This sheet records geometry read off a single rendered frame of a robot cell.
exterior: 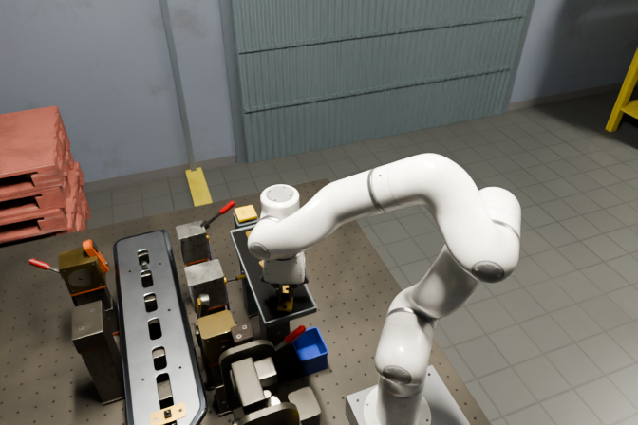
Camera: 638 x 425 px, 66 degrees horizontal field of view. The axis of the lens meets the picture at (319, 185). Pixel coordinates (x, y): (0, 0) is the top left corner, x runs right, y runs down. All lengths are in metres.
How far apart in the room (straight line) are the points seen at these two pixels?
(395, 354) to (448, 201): 0.41
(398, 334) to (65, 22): 2.78
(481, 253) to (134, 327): 1.02
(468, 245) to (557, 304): 2.24
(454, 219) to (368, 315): 1.02
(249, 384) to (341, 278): 0.94
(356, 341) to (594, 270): 1.96
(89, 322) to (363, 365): 0.86
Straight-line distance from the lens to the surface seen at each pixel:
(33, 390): 1.92
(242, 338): 1.33
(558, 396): 2.75
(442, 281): 1.05
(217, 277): 1.46
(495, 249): 0.89
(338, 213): 0.99
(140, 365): 1.46
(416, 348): 1.18
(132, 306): 1.60
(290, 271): 1.20
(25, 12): 3.42
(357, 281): 1.99
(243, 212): 1.58
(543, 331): 2.96
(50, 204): 2.90
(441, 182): 0.90
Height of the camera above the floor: 2.15
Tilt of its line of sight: 36 degrees down
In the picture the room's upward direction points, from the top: straight up
